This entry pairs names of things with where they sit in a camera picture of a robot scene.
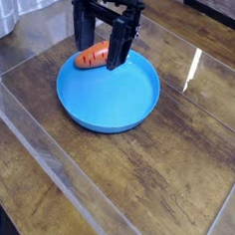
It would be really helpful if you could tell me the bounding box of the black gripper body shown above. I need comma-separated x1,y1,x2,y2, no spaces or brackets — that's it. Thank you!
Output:
73,0,145,27

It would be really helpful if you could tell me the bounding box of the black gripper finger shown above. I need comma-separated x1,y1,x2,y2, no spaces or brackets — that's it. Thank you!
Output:
72,0,96,51
107,9,140,70

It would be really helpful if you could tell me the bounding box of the orange toy carrot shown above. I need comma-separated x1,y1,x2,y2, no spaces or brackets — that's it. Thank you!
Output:
74,41,110,69

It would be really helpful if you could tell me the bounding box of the blue round tray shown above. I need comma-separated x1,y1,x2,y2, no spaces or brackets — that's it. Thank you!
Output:
56,51,160,133

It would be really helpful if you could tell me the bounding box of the dark baseboard strip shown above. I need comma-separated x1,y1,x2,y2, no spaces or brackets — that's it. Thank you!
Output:
183,0,235,31

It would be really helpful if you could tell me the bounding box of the clear acrylic enclosure wall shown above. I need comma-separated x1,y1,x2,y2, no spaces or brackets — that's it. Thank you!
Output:
0,0,235,235

